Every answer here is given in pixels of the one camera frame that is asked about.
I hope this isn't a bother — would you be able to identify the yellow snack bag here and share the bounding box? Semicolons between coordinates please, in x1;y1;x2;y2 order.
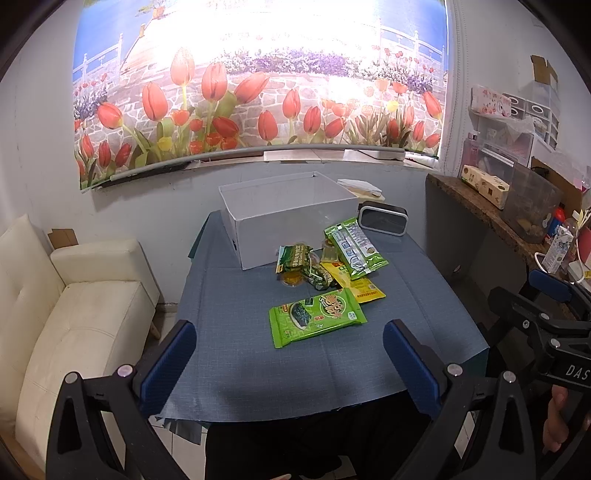
321;261;386;304

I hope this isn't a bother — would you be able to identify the green white snack bag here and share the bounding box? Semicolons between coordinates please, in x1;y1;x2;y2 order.
325;218;389;280

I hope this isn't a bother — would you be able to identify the dark green snack bag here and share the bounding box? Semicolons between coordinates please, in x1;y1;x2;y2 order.
276;243;335;291

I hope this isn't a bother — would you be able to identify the green seaweed snack pack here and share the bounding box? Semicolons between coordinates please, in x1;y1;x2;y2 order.
269;288;368;349

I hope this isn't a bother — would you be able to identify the yellow fruit jelly cup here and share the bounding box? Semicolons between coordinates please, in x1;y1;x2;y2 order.
280;271;305;287

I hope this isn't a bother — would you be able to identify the right hand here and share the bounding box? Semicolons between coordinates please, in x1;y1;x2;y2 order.
543;385;569;453

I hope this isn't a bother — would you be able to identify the white milk carton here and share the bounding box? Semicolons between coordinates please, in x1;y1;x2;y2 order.
542;225;574;274

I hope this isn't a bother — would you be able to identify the clear plastic container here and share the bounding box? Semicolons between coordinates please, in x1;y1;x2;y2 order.
501;163;562;244

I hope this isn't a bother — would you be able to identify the wooden side shelf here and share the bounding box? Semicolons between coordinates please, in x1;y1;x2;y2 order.
427;173;548;269

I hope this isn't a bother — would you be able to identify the beige patterned box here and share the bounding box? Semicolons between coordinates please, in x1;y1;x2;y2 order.
461;165;510;210

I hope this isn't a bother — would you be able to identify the cream leather sofa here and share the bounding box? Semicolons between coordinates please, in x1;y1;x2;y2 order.
1;215;160;468

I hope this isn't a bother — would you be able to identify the white folded cloth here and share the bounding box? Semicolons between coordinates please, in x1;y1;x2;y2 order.
337;179;383;199

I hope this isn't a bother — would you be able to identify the brown cardboard piece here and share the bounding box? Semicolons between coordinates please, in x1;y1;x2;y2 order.
47;229;78;250

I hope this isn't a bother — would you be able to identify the pink floral tissue box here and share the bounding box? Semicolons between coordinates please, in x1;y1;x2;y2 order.
470;85;512;118

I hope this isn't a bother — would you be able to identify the white cardboard box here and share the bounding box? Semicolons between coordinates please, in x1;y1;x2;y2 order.
218;171;359;270

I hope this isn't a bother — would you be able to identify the tulip wall poster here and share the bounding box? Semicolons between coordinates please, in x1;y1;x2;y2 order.
72;1;449;190

